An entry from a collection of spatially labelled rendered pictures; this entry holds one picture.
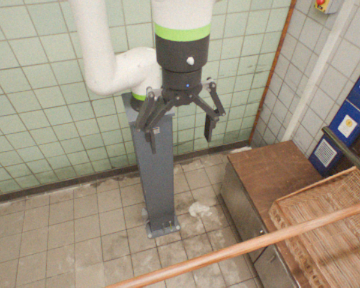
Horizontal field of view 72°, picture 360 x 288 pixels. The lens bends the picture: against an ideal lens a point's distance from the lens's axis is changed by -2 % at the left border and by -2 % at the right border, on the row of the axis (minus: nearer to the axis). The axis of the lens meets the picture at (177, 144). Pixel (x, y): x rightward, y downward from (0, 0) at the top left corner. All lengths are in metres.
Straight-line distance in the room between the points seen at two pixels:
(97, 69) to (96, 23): 0.16
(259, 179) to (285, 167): 0.22
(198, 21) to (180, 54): 0.06
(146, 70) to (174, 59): 0.56
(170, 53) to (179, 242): 1.75
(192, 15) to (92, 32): 0.49
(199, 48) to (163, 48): 0.06
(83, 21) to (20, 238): 1.88
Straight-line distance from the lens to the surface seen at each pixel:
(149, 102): 0.49
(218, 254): 0.76
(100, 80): 0.93
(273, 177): 1.73
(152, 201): 1.64
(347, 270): 1.61
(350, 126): 1.62
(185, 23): 0.40
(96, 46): 0.87
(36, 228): 2.36
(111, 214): 2.20
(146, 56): 0.99
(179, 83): 0.45
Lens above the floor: 1.91
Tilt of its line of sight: 48 degrees down
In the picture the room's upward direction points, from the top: straight up
